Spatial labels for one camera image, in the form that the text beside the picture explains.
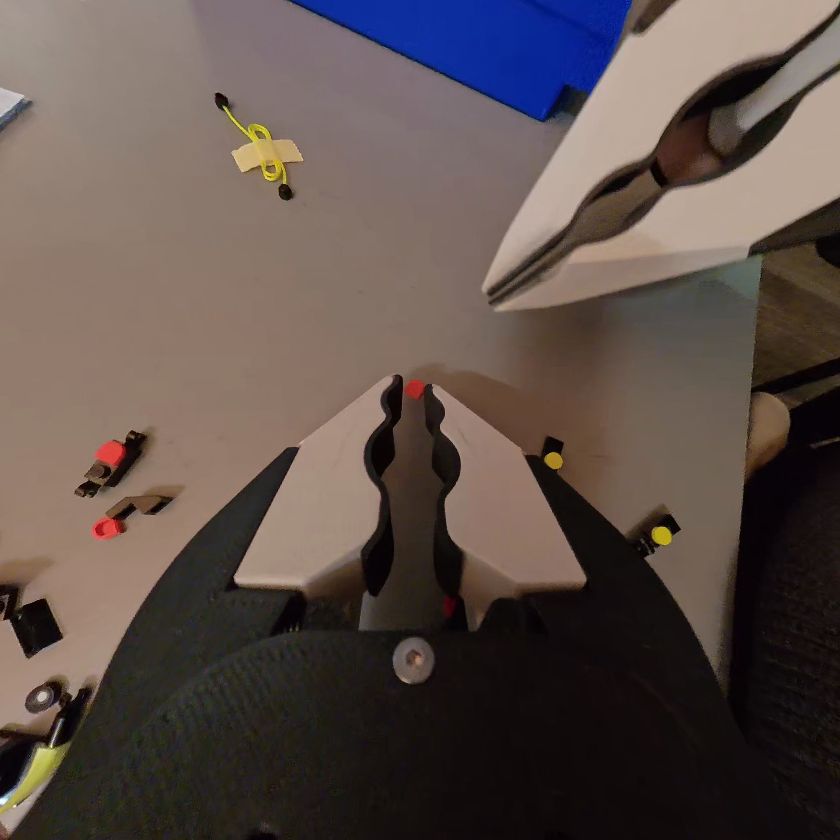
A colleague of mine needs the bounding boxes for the yellow cord with black ends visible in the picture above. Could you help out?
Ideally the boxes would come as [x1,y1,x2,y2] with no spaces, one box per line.
[214,92,294,201]

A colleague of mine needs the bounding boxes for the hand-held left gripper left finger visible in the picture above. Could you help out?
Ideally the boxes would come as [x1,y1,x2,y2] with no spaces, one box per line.
[234,374,404,627]

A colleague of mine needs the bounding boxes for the beige tape piece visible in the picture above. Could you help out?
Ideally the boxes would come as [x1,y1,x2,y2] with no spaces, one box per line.
[231,139,304,174]

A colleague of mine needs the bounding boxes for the lego instruction booklet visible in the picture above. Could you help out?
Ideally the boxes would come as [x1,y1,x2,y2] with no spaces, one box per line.
[0,87,32,132]

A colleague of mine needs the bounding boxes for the pile of loose lego pieces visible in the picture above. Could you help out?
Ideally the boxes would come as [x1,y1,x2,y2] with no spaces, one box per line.
[0,583,94,816]

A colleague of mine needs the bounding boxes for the black lego bracket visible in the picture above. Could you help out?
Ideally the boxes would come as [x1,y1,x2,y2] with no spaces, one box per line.
[105,493,175,521]

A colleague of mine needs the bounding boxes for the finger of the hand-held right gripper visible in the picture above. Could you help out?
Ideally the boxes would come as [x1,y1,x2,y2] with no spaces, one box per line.
[482,0,833,298]
[489,85,840,312]

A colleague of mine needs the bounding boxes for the black red lego clip assembly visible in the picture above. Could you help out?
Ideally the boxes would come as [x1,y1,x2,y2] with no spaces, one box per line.
[74,430,147,498]

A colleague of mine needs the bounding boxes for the beige rounded object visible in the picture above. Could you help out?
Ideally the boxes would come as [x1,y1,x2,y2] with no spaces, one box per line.
[747,390,791,483]

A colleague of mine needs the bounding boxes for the blue plastic bin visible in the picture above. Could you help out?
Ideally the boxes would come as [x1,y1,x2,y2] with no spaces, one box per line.
[289,0,634,122]

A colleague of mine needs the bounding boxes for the black yellow lego spider model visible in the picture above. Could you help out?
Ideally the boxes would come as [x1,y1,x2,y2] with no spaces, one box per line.
[443,436,681,618]

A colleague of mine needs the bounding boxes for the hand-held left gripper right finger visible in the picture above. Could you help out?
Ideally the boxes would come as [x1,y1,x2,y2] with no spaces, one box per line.
[423,385,587,631]

